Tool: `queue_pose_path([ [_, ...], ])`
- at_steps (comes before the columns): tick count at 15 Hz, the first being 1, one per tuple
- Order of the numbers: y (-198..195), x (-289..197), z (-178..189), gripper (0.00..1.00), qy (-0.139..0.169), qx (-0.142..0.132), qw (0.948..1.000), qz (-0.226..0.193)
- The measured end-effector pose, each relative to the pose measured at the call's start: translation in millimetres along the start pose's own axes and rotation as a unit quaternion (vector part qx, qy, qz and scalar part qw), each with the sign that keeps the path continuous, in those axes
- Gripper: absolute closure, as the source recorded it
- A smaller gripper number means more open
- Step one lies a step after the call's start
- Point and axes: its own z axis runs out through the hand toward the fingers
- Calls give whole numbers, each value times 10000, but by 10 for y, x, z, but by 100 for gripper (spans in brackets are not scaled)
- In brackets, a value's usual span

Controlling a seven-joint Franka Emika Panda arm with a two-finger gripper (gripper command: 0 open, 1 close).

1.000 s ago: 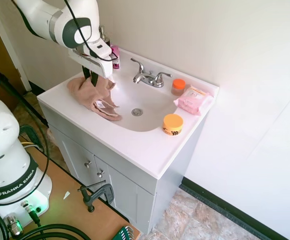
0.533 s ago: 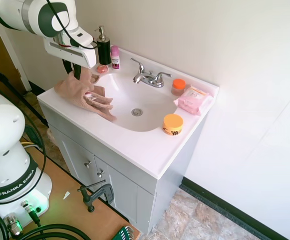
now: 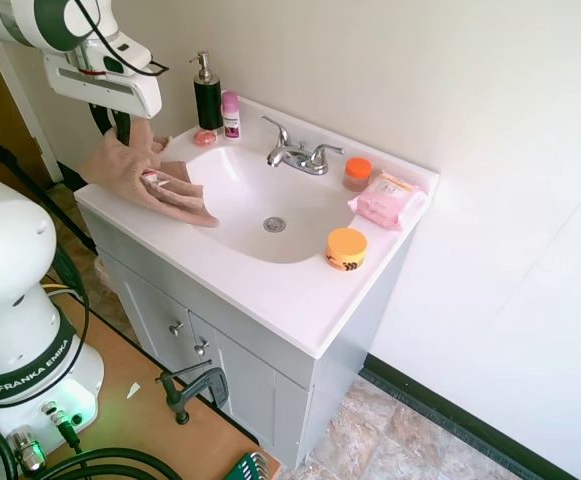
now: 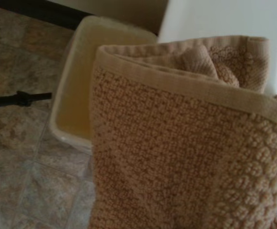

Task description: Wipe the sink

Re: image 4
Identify white plastic bin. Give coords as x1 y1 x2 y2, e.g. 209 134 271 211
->
49 16 158 153

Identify black strap on floor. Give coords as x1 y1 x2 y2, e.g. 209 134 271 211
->
0 90 52 108

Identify black baseboard strip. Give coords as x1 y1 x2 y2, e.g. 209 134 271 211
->
0 0 169 36

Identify tan terry towel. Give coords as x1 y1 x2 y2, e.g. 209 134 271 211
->
88 35 277 229

